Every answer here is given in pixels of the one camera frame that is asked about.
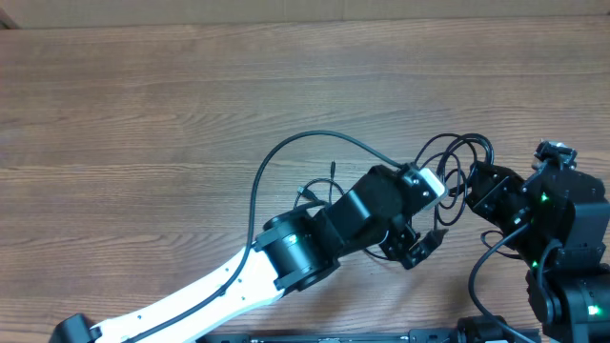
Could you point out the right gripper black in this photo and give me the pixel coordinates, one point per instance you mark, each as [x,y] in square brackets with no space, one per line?
[484,198]

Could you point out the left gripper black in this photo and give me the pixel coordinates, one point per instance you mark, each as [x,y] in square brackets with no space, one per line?
[403,235]

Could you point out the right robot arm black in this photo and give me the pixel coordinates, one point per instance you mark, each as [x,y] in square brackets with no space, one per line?
[555,220]

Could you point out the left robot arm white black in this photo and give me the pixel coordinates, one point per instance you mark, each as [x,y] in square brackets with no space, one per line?
[294,251]

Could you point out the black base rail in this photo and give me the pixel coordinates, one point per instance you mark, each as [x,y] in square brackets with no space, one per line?
[471,329]

